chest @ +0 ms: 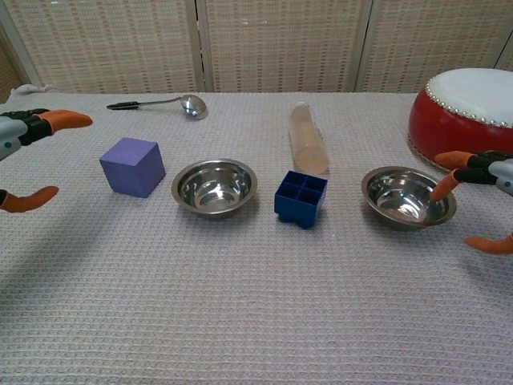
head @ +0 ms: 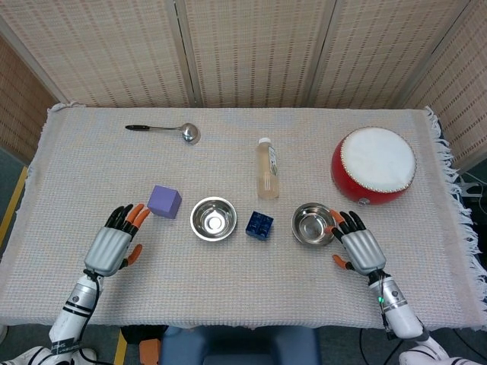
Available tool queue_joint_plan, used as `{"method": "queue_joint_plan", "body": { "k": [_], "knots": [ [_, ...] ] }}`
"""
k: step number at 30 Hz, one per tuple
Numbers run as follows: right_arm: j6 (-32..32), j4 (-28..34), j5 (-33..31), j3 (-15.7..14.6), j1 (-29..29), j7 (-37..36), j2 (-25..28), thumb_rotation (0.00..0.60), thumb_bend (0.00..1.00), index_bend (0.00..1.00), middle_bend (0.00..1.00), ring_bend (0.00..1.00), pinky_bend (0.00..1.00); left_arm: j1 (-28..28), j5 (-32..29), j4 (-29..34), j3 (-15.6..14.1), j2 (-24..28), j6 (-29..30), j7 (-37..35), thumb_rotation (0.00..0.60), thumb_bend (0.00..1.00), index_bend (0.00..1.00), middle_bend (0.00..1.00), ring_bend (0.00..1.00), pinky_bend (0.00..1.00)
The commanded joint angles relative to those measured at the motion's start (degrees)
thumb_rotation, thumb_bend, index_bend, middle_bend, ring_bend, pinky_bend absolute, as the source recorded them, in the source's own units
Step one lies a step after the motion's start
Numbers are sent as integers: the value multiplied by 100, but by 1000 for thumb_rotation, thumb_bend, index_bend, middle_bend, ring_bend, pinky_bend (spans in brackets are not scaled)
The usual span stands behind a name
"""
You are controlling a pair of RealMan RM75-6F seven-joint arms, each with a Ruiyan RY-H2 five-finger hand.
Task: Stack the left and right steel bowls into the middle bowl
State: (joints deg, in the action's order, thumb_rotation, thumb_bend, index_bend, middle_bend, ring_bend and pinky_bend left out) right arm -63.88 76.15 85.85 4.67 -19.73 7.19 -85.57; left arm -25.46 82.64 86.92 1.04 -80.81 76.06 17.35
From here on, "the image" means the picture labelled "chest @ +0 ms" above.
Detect clear plastic drink bottle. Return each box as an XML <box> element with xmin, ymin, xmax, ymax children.
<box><xmin>288</xmin><ymin>102</ymin><xmax>332</xmax><ymax>176</ymax></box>

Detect purple foam cube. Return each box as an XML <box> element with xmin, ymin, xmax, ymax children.
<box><xmin>99</xmin><ymin>136</ymin><xmax>167</xmax><ymax>199</ymax></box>

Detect stainless steel bowl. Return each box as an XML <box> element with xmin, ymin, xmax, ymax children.
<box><xmin>171</xmin><ymin>158</ymin><xmax>258</xmax><ymax>220</ymax></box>
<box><xmin>361</xmin><ymin>165</ymin><xmax>458</xmax><ymax>232</ymax></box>

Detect woven fringed tablecloth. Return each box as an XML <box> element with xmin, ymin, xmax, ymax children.
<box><xmin>0</xmin><ymin>84</ymin><xmax>513</xmax><ymax>385</ymax></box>

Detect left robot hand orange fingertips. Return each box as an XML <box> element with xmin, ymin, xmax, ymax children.
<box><xmin>0</xmin><ymin>107</ymin><xmax>94</xmax><ymax>214</ymax></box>

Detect steel ladle black handle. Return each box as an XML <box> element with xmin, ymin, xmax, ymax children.
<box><xmin>106</xmin><ymin>94</ymin><xmax>208</xmax><ymax>120</ymax></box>

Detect beige woven folding screen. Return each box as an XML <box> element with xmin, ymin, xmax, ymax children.
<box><xmin>0</xmin><ymin>0</ymin><xmax>513</xmax><ymax>95</ymax></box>

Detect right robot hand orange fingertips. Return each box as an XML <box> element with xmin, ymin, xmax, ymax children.
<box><xmin>430</xmin><ymin>150</ymin><xmax>513</xmax><ymax>256</ymax></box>

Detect red drum white skin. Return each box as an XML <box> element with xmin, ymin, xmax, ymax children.
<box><xmin>407</xmin><ymin>67</ymin><xmax>513</xmax><ymax>173</ymax></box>

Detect blue plastic building block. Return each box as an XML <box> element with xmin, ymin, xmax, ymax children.
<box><xmin>273</xmin><ymin>169</ymin><xmax>329</xmax><ymax>230</ymax></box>

